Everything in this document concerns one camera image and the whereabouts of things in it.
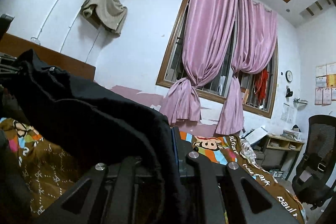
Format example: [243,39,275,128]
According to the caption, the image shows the large black garment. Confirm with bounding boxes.
[1,50,189,223]

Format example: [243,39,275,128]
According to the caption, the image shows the brown patterned cartoon bedspread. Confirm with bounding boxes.
[1,118,306,223]

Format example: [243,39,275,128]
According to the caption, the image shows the black mesh office chair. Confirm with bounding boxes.
[291,115,335,210]

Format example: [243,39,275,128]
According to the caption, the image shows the red cloth at window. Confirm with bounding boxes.
[254,68,269,105]

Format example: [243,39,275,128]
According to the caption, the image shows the left pink curtain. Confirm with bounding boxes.
[160,0,238,124]

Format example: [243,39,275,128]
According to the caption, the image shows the pink curtain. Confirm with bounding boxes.
[215,0,277,135]
[160,0,238,124]

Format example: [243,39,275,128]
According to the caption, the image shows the right pink curtain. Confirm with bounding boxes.
[215,0,277,135]

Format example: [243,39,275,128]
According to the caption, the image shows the wooden headboard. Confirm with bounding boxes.
[1,33,96,81]

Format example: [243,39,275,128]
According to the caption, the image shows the round wall clock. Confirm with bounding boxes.
[285,70,293,83]

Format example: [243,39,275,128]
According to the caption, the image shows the papers on wall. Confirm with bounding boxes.
[314,63,336,106]

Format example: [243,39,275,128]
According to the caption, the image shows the beige cloth on wall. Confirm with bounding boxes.
[81,0,127,35]

